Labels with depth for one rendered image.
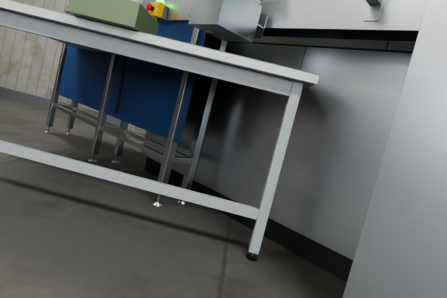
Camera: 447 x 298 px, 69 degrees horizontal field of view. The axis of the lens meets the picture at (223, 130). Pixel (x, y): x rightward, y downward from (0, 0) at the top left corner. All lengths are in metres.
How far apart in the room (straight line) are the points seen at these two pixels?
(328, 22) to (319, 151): 0.53
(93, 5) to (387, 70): 1.12
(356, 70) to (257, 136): 0.55
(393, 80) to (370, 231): 0.63
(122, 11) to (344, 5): 0.80
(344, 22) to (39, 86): 4.06
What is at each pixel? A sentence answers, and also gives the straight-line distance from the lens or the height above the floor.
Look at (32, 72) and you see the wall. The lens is 4.84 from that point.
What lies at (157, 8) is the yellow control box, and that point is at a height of 0.96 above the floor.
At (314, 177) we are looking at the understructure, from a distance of 1.46.
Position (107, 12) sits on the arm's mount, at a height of 0.78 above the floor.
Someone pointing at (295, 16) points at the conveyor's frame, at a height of 0.98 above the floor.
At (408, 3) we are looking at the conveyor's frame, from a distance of 1.25.
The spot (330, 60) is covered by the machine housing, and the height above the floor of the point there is 0.86.
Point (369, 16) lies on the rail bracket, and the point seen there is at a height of 0.97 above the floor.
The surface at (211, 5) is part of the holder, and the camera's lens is 1.32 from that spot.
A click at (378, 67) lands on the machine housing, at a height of 0.85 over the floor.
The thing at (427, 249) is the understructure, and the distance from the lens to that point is 0.97.
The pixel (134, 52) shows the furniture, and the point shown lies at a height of 0.67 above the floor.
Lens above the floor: 0.55
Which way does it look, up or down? 4 degrees down
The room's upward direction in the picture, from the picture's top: 14 degrees clockwise
